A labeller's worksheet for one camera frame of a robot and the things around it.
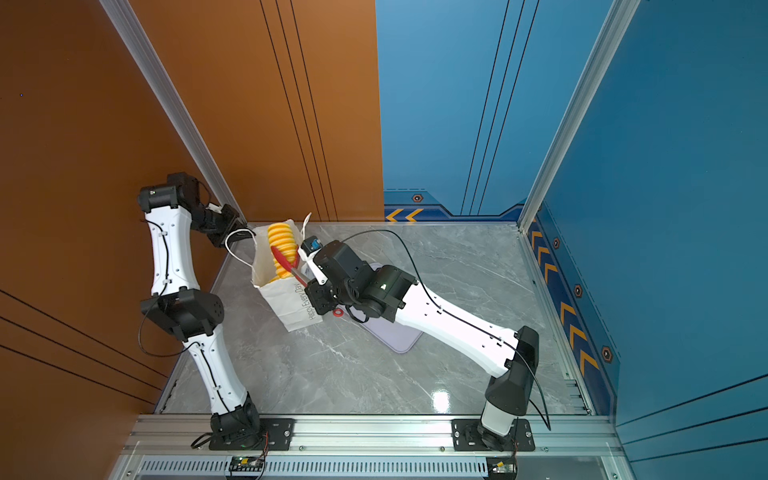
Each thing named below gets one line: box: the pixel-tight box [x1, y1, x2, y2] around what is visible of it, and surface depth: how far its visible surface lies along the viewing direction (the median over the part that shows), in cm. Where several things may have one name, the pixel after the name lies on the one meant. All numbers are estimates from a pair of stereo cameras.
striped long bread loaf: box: [268, 223, 297, 282], surface depth 73 cm
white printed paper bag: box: [251, 226, 323, 332], surface depth 81 cm
